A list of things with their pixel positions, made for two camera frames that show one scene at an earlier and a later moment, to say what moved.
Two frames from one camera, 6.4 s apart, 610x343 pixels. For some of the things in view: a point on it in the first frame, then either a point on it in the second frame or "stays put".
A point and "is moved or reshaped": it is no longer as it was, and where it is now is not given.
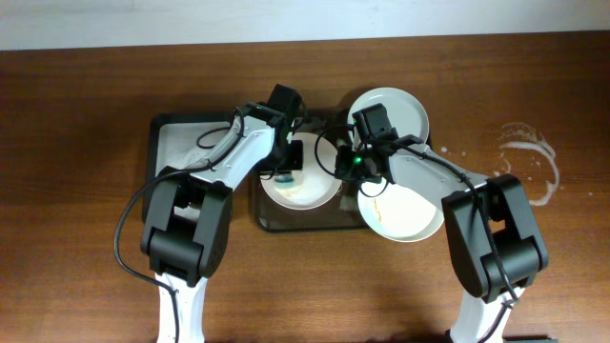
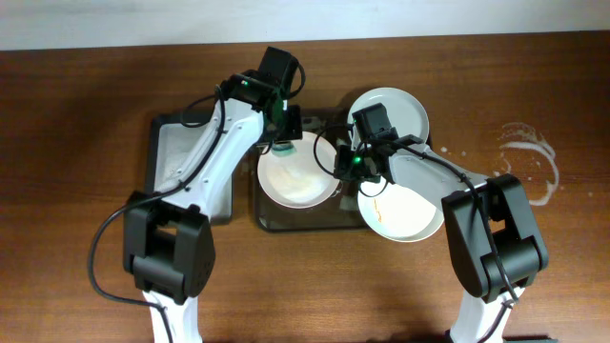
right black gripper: [344, 163] stays put
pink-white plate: [315, 184] stays put
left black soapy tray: [180, 139] stays put
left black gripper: [291, 159] -> [291, 126]
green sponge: [284, 180] is moved or reshaped
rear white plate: [405, 112] stays put
